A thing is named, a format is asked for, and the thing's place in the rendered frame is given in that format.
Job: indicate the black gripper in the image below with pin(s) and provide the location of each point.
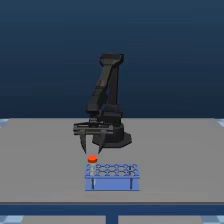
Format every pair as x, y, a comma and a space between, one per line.
94, 127

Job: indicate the dark six-joint robot arm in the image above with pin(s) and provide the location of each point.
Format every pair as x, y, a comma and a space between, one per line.
110, 86

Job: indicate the clear orange-capped centrifuge tube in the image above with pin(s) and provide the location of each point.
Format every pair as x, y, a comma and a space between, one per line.
92, 167

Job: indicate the blue test tube rack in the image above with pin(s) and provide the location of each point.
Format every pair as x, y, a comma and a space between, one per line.
113, 176

